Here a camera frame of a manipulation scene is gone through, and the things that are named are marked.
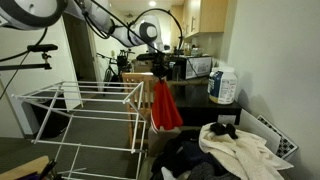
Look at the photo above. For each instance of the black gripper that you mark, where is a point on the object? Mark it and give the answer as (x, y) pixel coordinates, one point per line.
(160, 67)

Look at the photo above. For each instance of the red shorts with white stripes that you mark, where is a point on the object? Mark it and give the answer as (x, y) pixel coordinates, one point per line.
(165, 106)

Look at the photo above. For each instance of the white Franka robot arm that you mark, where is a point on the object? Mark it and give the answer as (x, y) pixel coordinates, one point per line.
(146, 31)

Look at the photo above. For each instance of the wooden slatted chair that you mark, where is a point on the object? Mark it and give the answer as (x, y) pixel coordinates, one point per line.
(133, 77)

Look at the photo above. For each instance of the black bicycle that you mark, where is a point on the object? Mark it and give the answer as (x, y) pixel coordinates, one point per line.
(121, 63)

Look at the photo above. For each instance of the black side table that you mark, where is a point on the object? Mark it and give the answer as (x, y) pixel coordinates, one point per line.
(200, 100)

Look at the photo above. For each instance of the pile of clothes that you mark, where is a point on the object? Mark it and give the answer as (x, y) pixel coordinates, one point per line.
(163, 140)

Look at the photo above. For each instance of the large blue label protein tub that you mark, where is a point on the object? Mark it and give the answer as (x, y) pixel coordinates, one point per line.
(223, 86)

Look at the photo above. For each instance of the black garment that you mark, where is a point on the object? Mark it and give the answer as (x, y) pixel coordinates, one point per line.
(176, 150)

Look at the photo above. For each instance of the round ceiling light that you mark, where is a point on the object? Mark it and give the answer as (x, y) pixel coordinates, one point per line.
(152, 3)

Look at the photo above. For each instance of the black sock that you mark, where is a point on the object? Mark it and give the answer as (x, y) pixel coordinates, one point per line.
(223, 129)

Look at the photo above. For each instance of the small white garment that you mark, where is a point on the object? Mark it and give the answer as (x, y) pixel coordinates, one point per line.
(167, 174)

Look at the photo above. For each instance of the dark grey knit garment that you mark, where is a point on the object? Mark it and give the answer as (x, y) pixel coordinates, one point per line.
(203, 171)

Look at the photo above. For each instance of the white flat board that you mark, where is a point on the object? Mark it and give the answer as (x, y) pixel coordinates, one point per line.
(256, 130)

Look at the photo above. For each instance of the cream fleece towel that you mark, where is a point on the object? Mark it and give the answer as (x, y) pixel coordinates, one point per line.
(246, 153)

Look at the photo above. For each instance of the black floor box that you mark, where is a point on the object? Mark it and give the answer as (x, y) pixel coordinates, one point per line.
(50, 120)

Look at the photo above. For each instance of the checkerboard calibration board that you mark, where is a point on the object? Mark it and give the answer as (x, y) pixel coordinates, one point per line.
(285, 145)

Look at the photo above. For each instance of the black clamp tool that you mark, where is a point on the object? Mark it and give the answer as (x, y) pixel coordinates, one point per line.
(46, 168)

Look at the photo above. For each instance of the light brown wooden board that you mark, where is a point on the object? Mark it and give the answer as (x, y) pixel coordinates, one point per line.
(20, 168)

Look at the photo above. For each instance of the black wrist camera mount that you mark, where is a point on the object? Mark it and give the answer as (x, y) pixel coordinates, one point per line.
(145, 56)

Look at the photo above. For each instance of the light wooden wall cabinet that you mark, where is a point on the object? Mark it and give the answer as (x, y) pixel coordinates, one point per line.
(206, 15)

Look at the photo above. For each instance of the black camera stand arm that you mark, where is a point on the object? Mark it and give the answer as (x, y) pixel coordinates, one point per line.
(41, 47)

